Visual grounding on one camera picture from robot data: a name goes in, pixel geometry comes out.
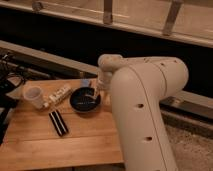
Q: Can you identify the black cables and equipment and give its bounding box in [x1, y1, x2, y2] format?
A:
[0, 52, 28, 146]

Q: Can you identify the metallic gripper finger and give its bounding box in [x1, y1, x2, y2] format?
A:
[92, 88, 100, 100]

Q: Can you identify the metal bracket right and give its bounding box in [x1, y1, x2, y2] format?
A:
[162, 0, 183, 36]

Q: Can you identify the dark ceramic bowl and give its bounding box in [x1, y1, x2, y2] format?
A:
[69, 87, 101, 113]

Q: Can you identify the translucent plastic cup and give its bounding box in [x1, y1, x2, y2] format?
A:
[23, 86, 44, 109]

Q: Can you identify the black white striped box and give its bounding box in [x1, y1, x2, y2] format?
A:
[49, 110, 69, 136]

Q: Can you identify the white printed tube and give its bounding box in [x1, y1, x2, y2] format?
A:
[44, 84, 73, 108]

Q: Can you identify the metal bracket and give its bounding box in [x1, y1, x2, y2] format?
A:
[103, 0, 113, 24]
[162, 0, 183, 36]

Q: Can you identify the blue sponge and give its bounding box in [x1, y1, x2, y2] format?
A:
[81, 79, 91, 87]

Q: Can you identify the metal bracket left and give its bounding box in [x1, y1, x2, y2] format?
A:
[103, 0, 113, 24]

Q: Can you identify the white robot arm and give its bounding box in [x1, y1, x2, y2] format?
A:
[97, 54, 189, 171]

